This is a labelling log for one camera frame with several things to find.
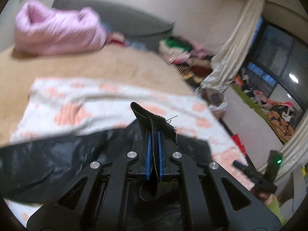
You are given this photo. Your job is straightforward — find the clothes on window sill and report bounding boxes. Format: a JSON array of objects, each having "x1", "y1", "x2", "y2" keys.
[{"x1": 231, "y1": 67, "x2": 304, "y2": 143}]

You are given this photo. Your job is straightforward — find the pink quilted duvet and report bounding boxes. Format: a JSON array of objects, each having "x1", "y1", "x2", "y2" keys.
[{"x1": 15, "y1": 0, "x2": 108, "y2": 56}]

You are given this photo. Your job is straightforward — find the white orange patterned blanket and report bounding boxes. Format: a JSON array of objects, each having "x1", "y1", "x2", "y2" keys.
[{"x1": 10, "y1": 78, "x2": 253, "y2": 189}]

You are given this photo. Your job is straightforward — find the bag of clothes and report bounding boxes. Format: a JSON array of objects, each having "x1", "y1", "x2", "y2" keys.
[{"x1": 196, "y1": 87, "x2": 228, "y2": 119}]

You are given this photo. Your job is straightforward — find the pile of folded clothes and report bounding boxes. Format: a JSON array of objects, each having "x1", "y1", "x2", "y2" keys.
[{"x1": 158, "y1": 36, "x2": 213, "y2": 84}]

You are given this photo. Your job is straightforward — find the person's right hand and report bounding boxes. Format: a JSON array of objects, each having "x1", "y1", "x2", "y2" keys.
[{"x1": 255, "y1": 191, "x2": 274, "y2": 206}]

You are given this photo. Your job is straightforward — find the grey headboard cushion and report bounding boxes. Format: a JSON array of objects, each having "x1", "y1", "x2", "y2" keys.
[{"x1": 52, "y1": 0, "x2": 174, "y2": 52}]

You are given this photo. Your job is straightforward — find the window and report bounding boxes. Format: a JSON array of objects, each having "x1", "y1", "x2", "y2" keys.
[{"x1": 246, "y1": 17, "x2": 307, "y2": 110}]

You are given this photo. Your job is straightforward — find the cream satin curtain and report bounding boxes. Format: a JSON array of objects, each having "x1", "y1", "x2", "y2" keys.
[{"x1": 199, "y1": 0, "x2": 265, "y2": 92}]

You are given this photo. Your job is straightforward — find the tan plush bedspread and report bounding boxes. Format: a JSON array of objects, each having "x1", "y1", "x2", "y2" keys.
[{"x1": 1, "y1": 45, "x2": 193, "y2": 144}]

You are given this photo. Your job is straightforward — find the black leather jacket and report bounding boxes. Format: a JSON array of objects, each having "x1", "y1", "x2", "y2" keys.
[{"x1": 0, "y1": 102, "x2": 213, "y2": 231}]

